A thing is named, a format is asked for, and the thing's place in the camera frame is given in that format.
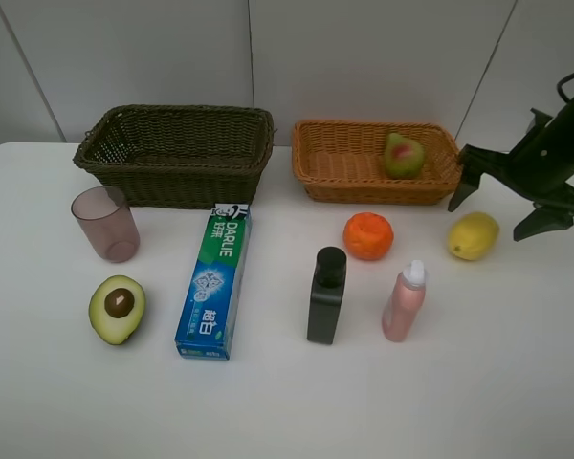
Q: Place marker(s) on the black rectangular bottle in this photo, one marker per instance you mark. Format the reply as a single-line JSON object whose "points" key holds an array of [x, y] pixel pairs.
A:
{"points": [[326, 295]]}

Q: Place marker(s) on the dark brown wicker basket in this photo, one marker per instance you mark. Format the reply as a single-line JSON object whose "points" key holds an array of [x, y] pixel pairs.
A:
{"points": [[179, 156]]}

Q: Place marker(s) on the green blue toothpaste box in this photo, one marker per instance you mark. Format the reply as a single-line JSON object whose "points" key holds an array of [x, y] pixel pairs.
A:
{"points": [[207, 322]]}

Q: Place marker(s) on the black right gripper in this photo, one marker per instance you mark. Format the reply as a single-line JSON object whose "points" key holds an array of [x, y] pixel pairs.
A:
{"points": [[537, 169]]}

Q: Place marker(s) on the green red pear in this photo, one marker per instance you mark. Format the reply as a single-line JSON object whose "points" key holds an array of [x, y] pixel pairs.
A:
{"points": [[404, 158]]}

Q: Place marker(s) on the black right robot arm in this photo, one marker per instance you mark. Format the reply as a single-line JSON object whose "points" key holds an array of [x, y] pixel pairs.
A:
{"points": [[537, 169]]}

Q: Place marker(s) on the yellow lemon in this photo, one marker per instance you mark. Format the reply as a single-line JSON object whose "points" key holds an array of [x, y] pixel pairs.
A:
{"points": [[473, 236]]}

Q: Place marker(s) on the pink bottle white cap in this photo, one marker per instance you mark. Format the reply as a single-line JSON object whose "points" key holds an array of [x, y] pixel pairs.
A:
{"points": [[406, 300]]}

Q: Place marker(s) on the orange tangerine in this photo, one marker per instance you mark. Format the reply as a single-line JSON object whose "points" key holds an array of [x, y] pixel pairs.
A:
{"points": [[368, 236]]}

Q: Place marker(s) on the translucent pink plastic cup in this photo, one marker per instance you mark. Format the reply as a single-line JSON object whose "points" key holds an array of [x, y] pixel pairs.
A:
{"points": [[105, 218]]}

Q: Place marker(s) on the orange wicker basket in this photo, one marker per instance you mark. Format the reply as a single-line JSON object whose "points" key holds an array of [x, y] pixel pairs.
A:
{"points": [[340, 161]]}

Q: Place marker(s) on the halved avocado with pit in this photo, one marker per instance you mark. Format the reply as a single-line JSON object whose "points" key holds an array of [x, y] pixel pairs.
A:
{"points": [[116, 309]]}

